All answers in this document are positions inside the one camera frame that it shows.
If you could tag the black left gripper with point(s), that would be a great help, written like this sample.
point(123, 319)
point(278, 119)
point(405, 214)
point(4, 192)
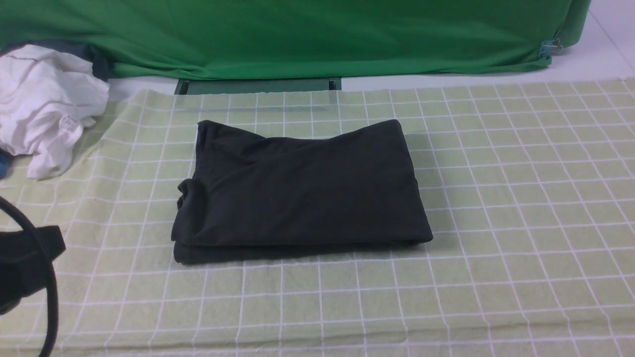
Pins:
point(22, 269)

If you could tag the dark gray long-sleeve top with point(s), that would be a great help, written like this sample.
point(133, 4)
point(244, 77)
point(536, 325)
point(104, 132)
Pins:
point(252, 197)

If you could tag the blue object at left edge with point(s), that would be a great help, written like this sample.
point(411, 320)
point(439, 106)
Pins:
point(5, 162)

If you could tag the crumpled white shirt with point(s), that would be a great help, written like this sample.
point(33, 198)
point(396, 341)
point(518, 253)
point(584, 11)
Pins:
point(47, 100)

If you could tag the dark gray garment behind shirt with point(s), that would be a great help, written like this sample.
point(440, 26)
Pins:
point(85, 51)

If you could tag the dark green metal base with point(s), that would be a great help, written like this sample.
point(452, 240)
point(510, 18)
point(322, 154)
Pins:
point(205, 87)

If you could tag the green backdrop cloth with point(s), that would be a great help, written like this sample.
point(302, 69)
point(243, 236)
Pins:
point(276, 39)

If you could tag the light green checkered tablecloth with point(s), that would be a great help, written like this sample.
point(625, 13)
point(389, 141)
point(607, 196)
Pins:
point(529, 190)

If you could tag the blue binder clip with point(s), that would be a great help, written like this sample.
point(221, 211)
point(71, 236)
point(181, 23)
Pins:
point(550, 48)

